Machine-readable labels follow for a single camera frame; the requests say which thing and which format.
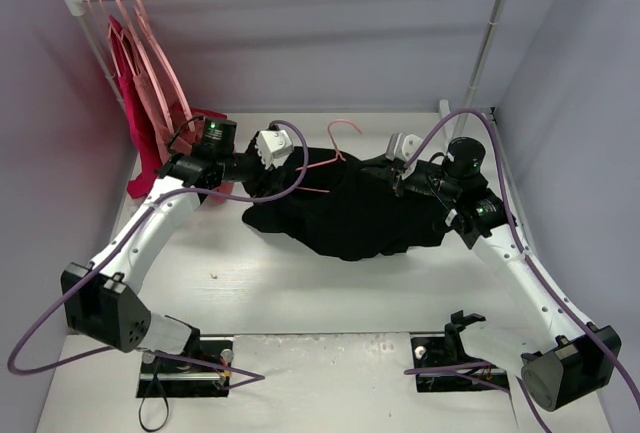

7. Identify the black t shirt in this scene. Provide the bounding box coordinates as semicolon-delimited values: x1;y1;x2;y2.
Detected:
242;153;449;261

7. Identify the pink plastic hanger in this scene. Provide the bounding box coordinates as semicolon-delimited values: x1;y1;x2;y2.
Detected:
306;118;363;171

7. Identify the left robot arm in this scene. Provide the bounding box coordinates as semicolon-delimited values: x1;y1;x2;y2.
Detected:
61;118;301;373

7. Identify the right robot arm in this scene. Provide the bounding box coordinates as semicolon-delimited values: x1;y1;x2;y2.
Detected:
385;133;621;412

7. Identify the salmon pink shirt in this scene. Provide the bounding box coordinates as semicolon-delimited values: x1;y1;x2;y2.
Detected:
133;70;227;204

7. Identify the crimson red shirt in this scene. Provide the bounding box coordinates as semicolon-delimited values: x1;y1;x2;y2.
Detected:
107;15;163;199

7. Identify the pink hanger with salmon shirt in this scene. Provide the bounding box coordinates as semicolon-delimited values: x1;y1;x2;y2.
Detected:
97;0;123;56

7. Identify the pink hanger with crimson shirt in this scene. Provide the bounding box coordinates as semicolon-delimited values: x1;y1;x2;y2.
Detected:
86;0;120;78

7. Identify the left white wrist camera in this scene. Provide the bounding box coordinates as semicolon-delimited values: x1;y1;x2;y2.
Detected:
248;130;294;170

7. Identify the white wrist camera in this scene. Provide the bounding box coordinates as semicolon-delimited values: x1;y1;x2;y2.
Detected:
385;132;423;176
248;130;294;170

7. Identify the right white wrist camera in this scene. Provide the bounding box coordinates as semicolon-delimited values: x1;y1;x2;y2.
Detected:
385;132;423;176

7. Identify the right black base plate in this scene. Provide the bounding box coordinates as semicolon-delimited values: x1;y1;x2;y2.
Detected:
410;334;510;394

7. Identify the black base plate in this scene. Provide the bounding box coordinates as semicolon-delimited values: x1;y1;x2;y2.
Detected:
136;336;234;399
410;334;510;394

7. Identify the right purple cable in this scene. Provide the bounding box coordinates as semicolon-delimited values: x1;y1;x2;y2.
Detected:
402;108;640;433

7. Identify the purple cable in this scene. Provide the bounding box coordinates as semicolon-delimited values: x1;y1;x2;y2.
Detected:
8;119;310;394
402;108;640;433

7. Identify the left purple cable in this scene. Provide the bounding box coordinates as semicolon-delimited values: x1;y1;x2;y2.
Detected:
8;119;310;394

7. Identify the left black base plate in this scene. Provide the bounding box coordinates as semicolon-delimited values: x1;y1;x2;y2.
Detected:
136;336;234;399

